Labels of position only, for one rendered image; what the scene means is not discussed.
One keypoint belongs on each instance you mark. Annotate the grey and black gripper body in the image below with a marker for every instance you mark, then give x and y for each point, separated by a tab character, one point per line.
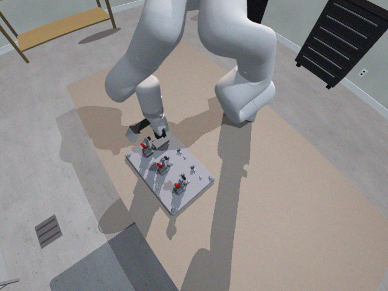
154	124

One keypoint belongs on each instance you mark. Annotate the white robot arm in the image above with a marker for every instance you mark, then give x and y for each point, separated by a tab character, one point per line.
224	30

